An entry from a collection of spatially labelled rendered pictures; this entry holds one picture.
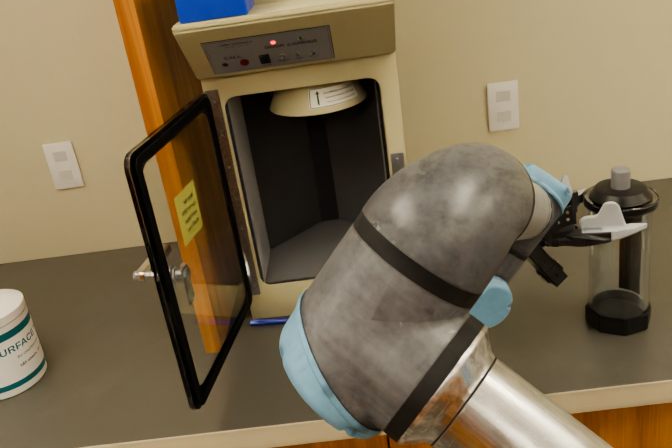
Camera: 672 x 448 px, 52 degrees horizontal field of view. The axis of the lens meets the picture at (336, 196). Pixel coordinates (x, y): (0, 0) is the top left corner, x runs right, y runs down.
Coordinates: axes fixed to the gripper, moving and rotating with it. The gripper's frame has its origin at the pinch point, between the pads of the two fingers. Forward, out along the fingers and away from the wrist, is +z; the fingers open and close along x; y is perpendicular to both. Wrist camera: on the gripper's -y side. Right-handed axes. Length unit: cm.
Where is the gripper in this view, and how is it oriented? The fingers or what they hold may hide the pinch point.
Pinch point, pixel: (616, 210)
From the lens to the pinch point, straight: 116.4
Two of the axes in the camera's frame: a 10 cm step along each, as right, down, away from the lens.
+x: -2.6, -3.5, 9.0
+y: -1.9, -9.0, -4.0
